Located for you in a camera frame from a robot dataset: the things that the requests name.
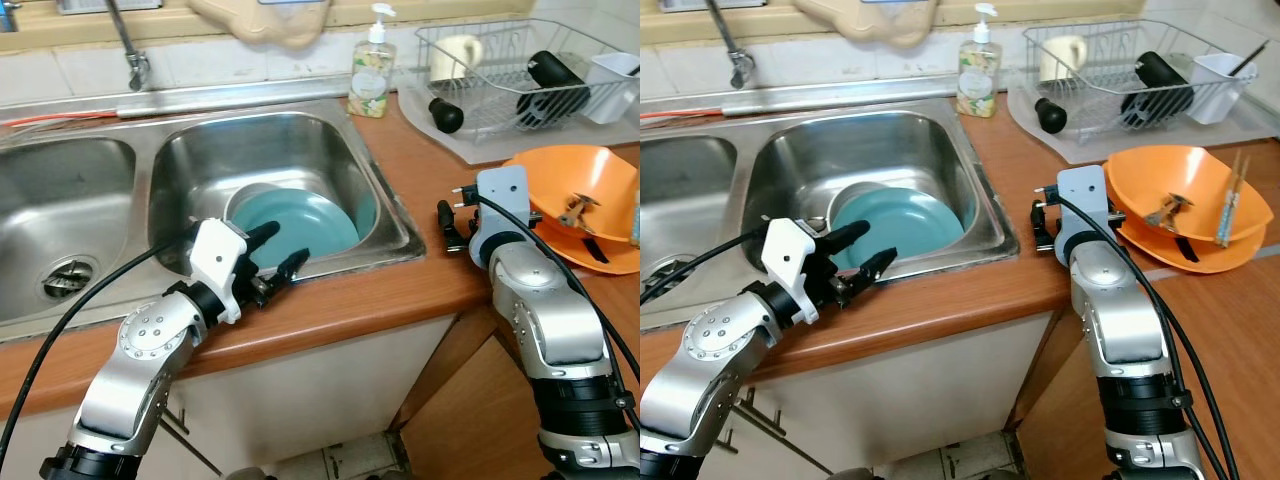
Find orange bowl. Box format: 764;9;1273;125
502;145;639;241
1103;145;1273;246

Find orange plate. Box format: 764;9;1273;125
1115;200;1266;276
530;215;641;276

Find metal peeler black handle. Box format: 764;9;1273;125
558;193;609;266
1145;193;1201;264

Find teal plate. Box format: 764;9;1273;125
830;188;966;271
232;188;361;271

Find grey plastic drain tray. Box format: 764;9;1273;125
398;80;641;166
1005;80;1280;166

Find white cabinet door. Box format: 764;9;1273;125
0;310;466;480
640;310;1056;480

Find pump soap bottle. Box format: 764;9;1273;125
955;3;1004;119
348;3;398;119

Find stainless steel double sink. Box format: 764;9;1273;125
640;95;1021;331
0;95;426;346

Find cream mug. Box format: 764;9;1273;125
430;35;484;84
1038;35;1089;84

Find black bottle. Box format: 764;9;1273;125
1120;50;1196;129
516;50;591;129

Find brown wooden cabinet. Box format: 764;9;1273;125
390;310;561;480
1005;310;1126;480

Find white utensil cup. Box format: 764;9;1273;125
583;52;641;125
1188;52;1259;125

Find metal faucet spout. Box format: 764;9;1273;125
705;0;756;91
105;0;151;93

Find beige plastic board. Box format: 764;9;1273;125
188;0;331;49
795;0;941;49

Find cream window sill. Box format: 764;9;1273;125
640;0;1166;46
0;0;561;51

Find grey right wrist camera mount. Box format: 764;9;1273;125
1055;165;1113;251
468;165;531;251

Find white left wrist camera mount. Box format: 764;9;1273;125
188;218;249;326
760;218;819;326

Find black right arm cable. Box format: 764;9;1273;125
1060;198;1231;480
470;195;641;441

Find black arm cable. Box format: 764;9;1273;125
1060;198;1231;480
640;232;766;306
470;195;641;441
0;232;201;466

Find wire dish rack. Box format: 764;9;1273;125
1022;18;1263;131
413;18;641;141

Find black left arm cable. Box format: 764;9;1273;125
640;232;766;306
0;232;201;466

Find metal cabinet handle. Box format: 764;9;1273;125
735;390;831;476
160;405;226;476

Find dark utensil handle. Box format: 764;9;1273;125
1228;40;1271;79

